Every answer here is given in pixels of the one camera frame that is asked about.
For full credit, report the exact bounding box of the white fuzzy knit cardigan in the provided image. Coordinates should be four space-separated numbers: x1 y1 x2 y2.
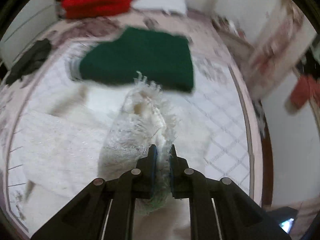
18 71 208 240

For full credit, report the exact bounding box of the white quilted floral mat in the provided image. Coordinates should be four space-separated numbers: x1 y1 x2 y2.
1 40 262 237

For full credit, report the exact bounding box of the red garment on sill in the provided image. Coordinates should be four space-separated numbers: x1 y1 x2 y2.
285 74 319 115

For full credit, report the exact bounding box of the dark green folded sweater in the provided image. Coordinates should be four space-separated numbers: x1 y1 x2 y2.
69 27 194 93

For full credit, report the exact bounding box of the black leather jacket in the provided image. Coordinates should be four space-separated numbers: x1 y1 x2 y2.
5 38 52 86

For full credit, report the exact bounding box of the beige bedside table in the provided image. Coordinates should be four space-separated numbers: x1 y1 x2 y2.
212 14 253 58

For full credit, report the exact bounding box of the pink floral curtain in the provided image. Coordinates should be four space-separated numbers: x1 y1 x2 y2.
241 0 316 101

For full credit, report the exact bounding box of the white pillow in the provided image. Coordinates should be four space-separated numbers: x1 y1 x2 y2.
131 0 187 15

